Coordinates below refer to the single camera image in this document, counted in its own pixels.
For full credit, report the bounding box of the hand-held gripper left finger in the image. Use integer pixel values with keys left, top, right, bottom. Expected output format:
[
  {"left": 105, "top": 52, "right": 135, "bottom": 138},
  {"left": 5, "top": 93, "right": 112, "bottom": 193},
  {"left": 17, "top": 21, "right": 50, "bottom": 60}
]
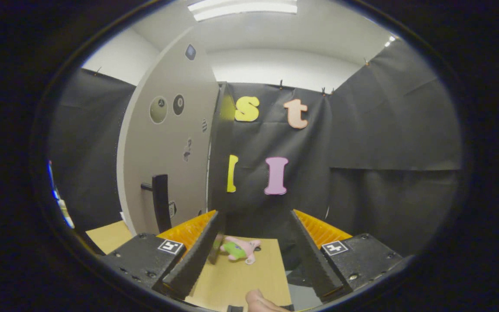
[{"left": 100, "top": 210, "right": 225, "bottom": 300}]

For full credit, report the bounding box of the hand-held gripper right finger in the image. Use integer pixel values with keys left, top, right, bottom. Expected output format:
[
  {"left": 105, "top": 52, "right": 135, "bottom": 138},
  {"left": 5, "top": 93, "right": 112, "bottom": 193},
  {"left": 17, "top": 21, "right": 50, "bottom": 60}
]
[{"left": 290, "top": 209, "right": 406, "bottom": 302}]

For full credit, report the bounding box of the black door handle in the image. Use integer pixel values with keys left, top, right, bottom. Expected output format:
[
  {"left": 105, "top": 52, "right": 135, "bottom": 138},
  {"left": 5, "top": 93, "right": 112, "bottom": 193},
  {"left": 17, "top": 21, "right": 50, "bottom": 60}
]
[{"left": 140, "top": 174, "right": 173, "bottom": 234}]

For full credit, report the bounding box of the grey shoe cabinet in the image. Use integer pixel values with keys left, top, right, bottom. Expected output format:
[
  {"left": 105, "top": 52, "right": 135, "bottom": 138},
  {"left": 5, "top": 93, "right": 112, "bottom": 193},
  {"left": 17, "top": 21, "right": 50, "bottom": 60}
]
[{"left": 207, "top": 81, "right": 236, "bottom": 215}]

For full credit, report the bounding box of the beige shoe cabinet door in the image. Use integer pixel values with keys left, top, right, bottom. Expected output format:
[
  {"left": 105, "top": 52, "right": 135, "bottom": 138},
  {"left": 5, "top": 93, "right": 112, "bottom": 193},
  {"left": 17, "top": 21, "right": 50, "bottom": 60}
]
[{"left": 117, "top": 27, "right": 220, "bottom": 237}]

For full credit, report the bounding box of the pink and green plush toy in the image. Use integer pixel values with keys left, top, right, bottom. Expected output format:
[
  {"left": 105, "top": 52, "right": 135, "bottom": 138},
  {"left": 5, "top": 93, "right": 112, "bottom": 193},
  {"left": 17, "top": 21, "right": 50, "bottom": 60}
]
[{"left": 219, "top": 236, "right": 262, "bottom": 265}]

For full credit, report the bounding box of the clutter of small desk items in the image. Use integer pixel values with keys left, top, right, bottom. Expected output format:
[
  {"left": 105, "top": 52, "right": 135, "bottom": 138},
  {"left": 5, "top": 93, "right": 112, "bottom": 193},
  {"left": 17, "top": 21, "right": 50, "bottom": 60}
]
[{"left": 57, "top": 197, "right": 75, "bottom": 229}]

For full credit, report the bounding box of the black backdrop cloth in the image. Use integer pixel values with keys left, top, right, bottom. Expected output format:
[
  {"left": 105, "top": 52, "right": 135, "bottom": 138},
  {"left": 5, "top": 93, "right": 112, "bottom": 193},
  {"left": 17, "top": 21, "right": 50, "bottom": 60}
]
[{"left": 48, "top": 39, "right": 462, "bottom": 269}]

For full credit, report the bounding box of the long ceiling light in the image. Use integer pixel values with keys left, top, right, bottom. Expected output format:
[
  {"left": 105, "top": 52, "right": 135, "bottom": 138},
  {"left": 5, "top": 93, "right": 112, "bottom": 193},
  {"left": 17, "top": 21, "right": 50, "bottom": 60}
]
[{"left": 188, "top": 0, "right": 298, "bottom": 22}]

